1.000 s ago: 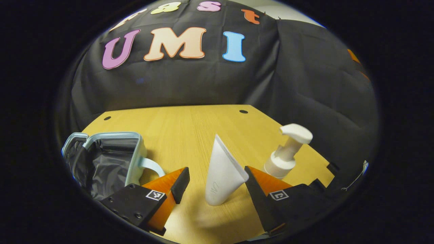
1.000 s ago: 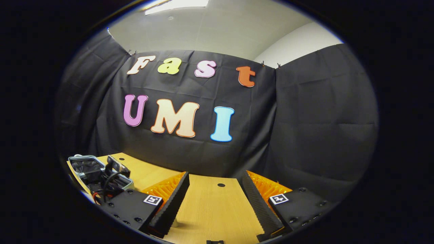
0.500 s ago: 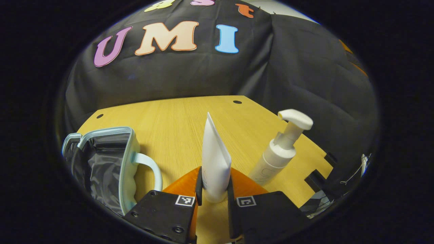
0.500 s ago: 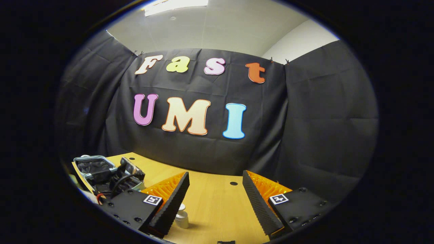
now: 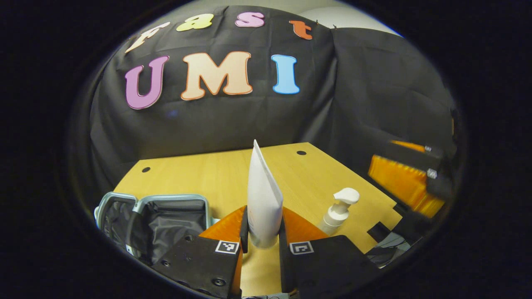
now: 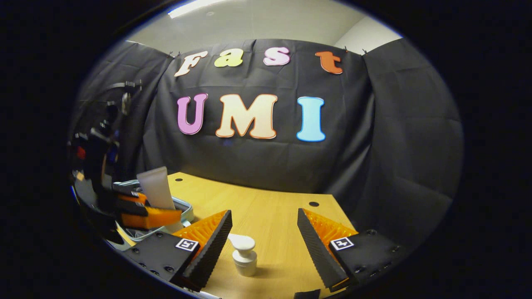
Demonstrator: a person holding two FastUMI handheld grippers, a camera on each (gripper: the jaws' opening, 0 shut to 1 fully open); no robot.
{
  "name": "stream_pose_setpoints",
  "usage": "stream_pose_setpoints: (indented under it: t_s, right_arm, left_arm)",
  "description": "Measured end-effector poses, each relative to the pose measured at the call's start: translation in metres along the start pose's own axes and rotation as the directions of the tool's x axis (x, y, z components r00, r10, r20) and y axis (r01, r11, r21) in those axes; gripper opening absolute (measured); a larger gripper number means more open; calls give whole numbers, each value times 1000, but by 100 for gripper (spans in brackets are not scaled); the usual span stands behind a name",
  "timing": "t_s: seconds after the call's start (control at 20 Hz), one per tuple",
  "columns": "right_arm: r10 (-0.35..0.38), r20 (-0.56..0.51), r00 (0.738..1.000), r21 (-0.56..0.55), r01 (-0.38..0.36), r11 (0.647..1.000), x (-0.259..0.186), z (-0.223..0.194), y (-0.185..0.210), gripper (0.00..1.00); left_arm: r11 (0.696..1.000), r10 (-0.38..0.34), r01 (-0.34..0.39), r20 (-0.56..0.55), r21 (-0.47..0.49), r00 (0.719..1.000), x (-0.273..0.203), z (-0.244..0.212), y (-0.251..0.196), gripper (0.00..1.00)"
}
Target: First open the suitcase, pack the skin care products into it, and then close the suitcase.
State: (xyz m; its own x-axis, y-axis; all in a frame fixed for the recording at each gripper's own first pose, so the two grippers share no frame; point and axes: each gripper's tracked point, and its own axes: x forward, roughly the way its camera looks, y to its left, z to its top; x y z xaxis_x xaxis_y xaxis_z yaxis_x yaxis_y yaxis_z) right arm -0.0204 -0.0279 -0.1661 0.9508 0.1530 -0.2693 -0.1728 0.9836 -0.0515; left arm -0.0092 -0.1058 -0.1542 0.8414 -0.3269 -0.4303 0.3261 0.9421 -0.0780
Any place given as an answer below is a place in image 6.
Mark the white skin care tube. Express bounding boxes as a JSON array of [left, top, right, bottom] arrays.
[[136, 166, 184, 233]]

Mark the white pump bottle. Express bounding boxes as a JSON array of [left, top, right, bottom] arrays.
[[227, 233, 258, 277]]

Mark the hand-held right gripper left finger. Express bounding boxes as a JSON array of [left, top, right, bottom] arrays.
[[125, 209, 234, 291]]

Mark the light blue suitcase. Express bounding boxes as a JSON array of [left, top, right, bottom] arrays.
[[111, 179, 195, 252]]

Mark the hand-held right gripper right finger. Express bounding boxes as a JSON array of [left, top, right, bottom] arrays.
[[297, 208, 410, 292]]

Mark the black backdrop cloth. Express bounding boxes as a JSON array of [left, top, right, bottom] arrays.
[[69, 38, 464, 258]]

